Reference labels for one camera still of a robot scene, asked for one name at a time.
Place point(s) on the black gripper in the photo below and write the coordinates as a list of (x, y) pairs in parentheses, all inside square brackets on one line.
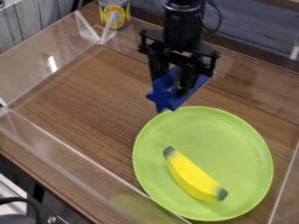
[(196, 59)]

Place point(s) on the blue star-shaped block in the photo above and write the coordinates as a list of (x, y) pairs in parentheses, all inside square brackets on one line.
[(164, 93)]

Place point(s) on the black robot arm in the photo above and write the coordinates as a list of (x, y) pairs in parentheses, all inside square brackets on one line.
[(176, 45)]

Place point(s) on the green plate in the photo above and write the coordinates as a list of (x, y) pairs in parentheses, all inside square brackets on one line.
[(224, 146)]

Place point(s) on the yellow printed can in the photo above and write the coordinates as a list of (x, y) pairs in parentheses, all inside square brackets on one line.
[(116, 10)]

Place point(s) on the yellow toy banana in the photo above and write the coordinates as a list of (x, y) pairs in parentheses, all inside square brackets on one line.
[(192, 178)]

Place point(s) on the clear acrylic corner bracket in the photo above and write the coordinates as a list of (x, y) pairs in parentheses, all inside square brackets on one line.
[(96, 33)]

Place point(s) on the clear acrylic enclosure wall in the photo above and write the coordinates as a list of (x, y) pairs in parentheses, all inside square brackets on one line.
[(73, 107)]

